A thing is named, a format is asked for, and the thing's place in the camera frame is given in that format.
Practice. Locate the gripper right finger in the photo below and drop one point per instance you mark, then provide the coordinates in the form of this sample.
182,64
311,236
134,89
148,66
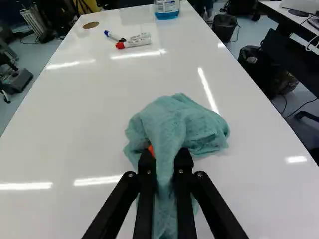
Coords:
185,189

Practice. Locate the black office chair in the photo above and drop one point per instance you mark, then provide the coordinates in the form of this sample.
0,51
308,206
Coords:
270,63

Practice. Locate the white table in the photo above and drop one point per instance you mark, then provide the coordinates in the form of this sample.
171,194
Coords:
99,112

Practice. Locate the red-capped white marker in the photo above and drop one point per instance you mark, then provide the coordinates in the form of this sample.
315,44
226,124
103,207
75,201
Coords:
134,41

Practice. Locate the black backpack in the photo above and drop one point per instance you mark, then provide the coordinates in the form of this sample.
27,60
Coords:
223,26

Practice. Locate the green towel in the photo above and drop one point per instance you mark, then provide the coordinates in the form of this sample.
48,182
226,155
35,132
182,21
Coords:
174,124

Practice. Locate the blue-capped marker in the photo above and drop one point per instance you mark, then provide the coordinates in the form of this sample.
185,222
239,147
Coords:
111,35

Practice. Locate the white desk with black frame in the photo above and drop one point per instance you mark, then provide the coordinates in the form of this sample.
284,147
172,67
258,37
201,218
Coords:
294,27

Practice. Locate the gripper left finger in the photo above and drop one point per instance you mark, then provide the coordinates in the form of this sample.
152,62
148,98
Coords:
143,184

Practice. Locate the bottle of blue liquid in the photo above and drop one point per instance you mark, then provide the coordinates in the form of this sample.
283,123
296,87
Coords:
167,10

